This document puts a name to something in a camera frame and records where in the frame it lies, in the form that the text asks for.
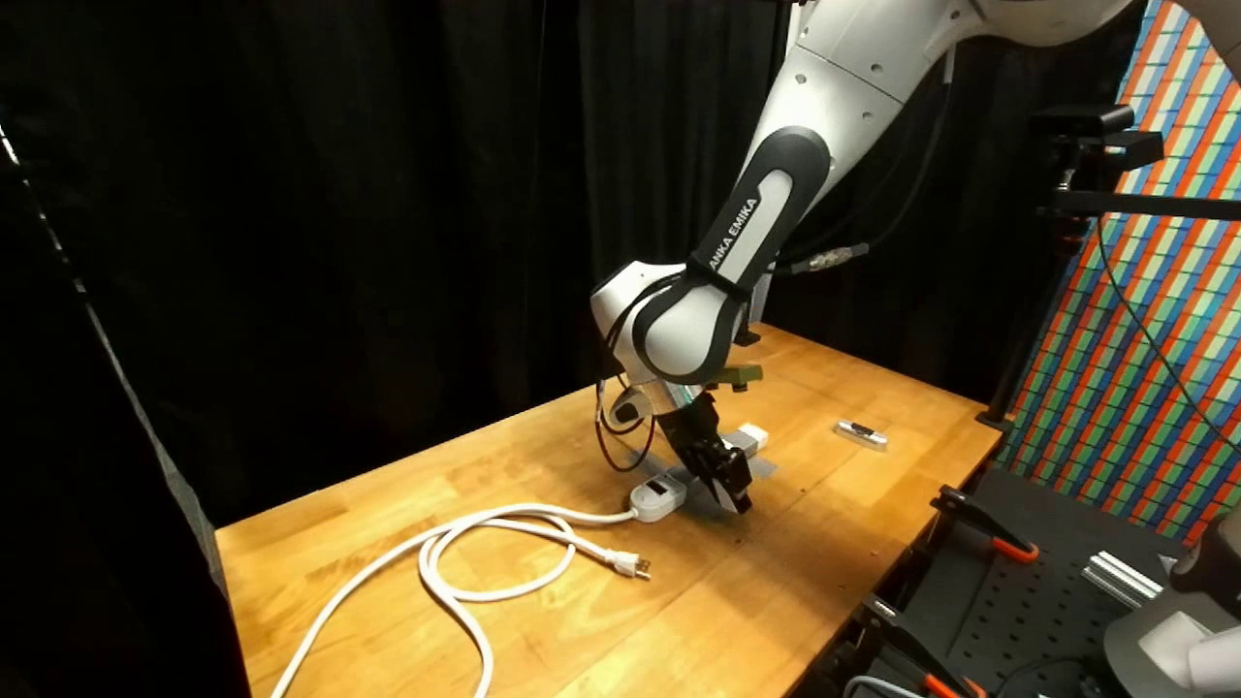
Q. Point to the black curtain backdrop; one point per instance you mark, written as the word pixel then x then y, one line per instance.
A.
pixel 262 246

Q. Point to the grey camera device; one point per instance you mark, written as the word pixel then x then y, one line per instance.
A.
pixel 1176 639

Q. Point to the orange handled clamp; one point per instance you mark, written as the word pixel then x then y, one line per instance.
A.
pixel 970 512

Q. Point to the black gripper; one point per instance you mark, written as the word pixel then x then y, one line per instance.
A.
pixel 692 433

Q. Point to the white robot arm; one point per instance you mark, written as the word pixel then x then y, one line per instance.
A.
pixel 844 82

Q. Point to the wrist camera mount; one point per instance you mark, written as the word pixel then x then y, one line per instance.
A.
pixel 744 378

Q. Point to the black perforated side table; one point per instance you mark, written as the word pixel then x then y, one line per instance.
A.
pixel 964 621

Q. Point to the white power strip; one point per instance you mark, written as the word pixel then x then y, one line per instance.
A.
pixel 674 486

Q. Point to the small metal plate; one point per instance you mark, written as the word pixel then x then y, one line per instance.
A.
pixel 860 433

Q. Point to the colourful patterned panel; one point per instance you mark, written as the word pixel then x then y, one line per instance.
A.
pixel 1136 389

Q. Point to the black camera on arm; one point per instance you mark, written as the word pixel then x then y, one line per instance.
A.
pixel 1096 145

